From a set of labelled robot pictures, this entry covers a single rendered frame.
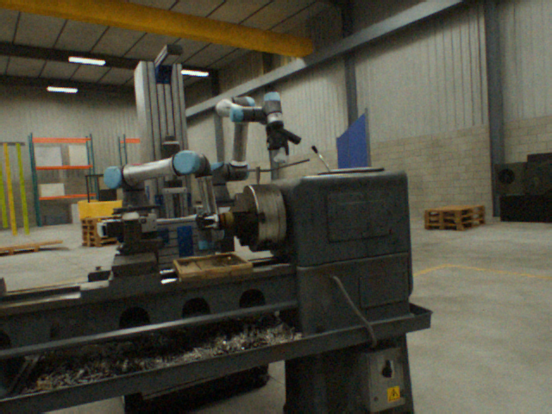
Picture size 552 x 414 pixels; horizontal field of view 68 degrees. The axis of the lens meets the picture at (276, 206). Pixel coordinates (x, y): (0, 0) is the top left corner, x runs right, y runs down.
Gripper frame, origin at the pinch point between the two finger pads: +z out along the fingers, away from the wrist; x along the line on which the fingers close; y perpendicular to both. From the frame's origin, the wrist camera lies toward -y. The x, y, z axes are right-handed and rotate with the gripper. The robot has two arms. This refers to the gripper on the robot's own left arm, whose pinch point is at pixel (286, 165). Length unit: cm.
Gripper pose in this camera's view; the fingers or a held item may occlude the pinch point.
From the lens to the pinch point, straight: 191.3
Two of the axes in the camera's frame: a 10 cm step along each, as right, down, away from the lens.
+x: 3.0, -2.2, -9.3
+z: 1.5, 9.7, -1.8
